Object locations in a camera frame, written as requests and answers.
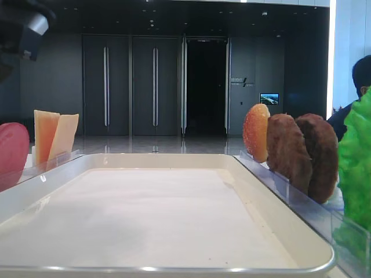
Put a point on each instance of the red tomato slice outer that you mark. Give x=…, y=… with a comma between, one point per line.
x=14, y=150

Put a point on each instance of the open glass doorway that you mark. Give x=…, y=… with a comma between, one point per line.
x=205, y=87

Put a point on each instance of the white rectangular metal tray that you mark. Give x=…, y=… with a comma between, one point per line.
x=155, y=215

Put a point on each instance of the dark brown meat patty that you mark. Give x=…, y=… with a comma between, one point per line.
x=322, y=146

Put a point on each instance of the small wall screen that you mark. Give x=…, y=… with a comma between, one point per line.
x=269, y=98

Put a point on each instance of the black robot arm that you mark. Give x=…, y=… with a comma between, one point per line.
x=23, y=25

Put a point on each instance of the green lettuce leaf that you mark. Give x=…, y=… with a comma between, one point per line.
x=354, y=174

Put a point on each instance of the orange cheese slice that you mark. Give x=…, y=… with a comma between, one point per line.
x=45, y=124

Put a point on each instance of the dark double door left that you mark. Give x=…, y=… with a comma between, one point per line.
x=106, y=85

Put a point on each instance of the clear long left rail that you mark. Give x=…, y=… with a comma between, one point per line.
x=52, y=162

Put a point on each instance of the pale yellow cheese slice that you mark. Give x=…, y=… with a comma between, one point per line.
x=64, y=136

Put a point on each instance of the clear long rail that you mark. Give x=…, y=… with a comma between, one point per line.
x=52, y=162
x=304, y=199

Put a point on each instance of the clear holder for patties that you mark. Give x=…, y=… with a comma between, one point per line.
x=334, y=198

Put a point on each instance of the clear long right rail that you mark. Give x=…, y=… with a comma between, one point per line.
x=304, y=199

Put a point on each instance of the brown meat patty inner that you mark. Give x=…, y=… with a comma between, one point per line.
x=287, y=152

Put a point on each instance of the dark double door middle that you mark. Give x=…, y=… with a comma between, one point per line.
x=155, y=86

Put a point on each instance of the bun top right far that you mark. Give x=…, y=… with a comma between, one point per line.
x=255, y=132

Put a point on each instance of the dark double door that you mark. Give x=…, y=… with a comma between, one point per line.
x=155, y=86
x=106, y=85

